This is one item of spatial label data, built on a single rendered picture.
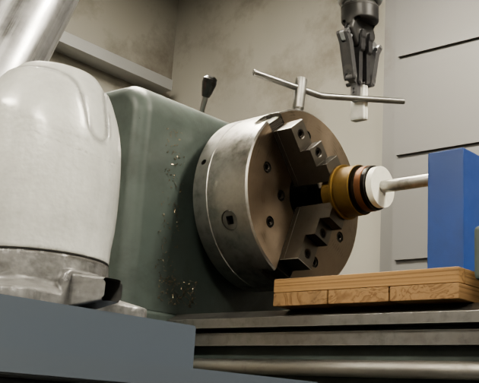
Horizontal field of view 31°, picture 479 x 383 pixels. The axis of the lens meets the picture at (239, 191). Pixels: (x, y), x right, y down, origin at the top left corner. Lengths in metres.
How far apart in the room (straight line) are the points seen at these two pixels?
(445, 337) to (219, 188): 0.48
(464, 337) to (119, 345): 0.46
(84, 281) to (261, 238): 0.58
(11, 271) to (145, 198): 0.59
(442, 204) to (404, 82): 2.52
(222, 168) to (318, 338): 0.35
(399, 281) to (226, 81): 3.46
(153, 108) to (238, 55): 3.08
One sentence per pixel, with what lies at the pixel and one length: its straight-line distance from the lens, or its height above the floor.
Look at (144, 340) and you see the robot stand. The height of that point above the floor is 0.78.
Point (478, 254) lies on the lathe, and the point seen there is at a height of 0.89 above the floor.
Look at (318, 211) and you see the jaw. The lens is 1.42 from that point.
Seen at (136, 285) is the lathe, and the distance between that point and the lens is 1.40.
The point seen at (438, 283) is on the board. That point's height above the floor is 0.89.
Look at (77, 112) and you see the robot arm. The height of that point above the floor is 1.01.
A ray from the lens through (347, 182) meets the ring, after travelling 1.39.
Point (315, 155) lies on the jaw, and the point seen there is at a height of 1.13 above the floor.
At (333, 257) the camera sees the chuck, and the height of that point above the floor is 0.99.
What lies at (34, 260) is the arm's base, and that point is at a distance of 0.86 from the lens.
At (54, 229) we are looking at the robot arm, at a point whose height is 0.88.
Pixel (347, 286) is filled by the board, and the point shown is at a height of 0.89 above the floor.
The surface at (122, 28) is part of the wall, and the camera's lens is 4.68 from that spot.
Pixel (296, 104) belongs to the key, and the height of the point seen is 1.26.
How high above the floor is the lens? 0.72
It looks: 14 degrees up
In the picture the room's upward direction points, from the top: 4 degrees clockwise
